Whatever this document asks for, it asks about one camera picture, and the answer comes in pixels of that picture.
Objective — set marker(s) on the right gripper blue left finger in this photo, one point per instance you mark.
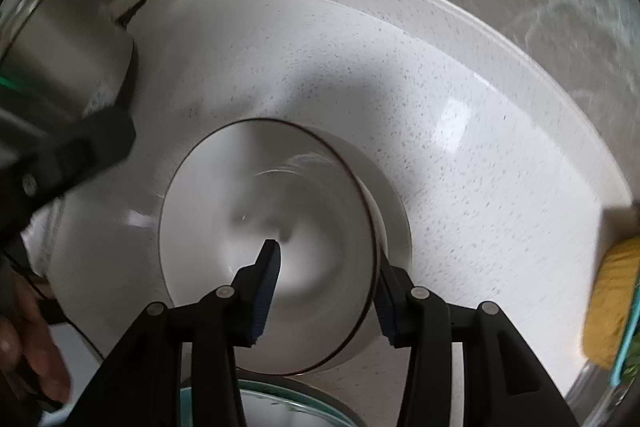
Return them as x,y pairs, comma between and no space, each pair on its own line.
254,287

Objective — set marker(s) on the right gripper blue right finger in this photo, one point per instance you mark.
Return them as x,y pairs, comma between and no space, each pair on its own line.
409,315

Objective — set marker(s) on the large white bowl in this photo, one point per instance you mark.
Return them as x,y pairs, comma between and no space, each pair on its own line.
102,263

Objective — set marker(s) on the teal floral plate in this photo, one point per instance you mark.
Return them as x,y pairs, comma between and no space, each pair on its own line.
268,404

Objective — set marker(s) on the white bowl red pattern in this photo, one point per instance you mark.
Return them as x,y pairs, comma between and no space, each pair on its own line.
289,225

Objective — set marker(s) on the person's left hand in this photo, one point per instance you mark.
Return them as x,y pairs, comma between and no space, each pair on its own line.
26,336

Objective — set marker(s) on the stainless steel rice cooker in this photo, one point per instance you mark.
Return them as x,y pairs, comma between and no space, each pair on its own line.
61,60

